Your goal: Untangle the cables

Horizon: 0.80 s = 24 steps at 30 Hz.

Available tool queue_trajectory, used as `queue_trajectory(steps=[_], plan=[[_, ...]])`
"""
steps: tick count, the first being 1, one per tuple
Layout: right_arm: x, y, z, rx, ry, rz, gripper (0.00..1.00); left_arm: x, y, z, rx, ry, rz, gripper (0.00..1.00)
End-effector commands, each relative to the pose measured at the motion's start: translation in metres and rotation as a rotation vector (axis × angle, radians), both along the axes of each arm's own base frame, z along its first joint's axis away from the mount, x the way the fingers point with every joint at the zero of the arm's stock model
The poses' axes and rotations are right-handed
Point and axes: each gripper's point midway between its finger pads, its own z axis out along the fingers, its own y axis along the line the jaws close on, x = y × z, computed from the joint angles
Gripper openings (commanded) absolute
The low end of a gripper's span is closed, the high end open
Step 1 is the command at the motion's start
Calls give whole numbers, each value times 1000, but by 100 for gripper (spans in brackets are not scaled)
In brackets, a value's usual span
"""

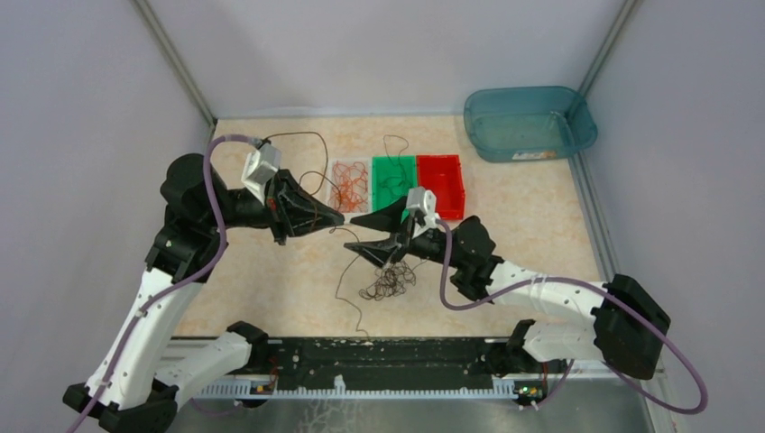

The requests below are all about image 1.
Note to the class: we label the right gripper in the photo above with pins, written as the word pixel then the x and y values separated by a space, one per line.
pixel 382 251

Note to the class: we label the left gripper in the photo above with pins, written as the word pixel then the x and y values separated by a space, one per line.
pixel 293 210

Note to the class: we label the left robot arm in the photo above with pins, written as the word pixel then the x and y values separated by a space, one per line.
pixel 130 391

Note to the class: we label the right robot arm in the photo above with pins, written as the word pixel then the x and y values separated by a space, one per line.
pixel 615 322

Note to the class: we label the white plastic bin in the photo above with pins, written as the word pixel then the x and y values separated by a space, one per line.
pixel 349 191

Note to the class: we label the green plastic bin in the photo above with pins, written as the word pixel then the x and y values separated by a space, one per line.
pixel 392 178

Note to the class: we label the red plastic bin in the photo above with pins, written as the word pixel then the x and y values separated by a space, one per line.
pixel 442 174

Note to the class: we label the teal translucent tub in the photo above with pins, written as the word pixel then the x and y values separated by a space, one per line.
pixel 528 123

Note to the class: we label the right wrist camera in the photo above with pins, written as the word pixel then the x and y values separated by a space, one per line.
pixel 421 206

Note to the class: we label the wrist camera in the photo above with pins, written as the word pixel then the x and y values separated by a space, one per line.
pixel 260 167
pixel 421 206

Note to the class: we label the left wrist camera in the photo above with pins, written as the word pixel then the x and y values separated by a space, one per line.
pixel 260 167

